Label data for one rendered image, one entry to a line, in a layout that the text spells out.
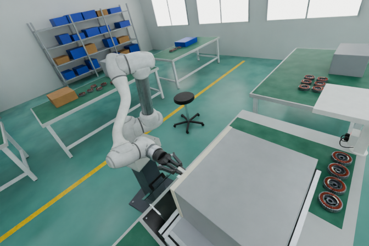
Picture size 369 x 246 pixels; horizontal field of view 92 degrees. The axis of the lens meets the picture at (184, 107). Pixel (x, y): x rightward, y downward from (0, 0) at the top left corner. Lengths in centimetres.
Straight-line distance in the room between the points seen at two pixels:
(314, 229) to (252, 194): 69
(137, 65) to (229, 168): 85
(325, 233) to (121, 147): 118
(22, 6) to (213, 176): 697
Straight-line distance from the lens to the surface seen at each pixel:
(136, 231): 139
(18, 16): 719
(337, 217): 144
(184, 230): 90
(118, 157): 103
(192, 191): 73
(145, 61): 125
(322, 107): 138
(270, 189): 74
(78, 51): 689
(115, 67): 123
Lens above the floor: 193
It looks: 32 degrees down
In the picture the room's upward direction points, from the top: 12 degrees counter-clockwise
